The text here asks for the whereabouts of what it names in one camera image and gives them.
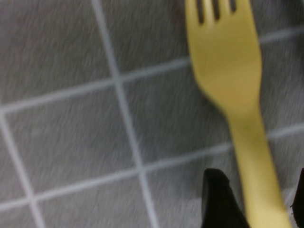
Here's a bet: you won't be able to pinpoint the yellow plastic fork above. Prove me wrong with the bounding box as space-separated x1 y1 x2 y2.
185 0 293 228

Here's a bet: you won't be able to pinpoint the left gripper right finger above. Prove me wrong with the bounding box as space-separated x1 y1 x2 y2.
291 167 304 228

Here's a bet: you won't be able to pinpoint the grey grid table mat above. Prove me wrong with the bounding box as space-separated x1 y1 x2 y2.
0 0 304 228

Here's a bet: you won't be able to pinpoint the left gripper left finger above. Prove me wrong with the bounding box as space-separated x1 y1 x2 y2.
201 168 251 228

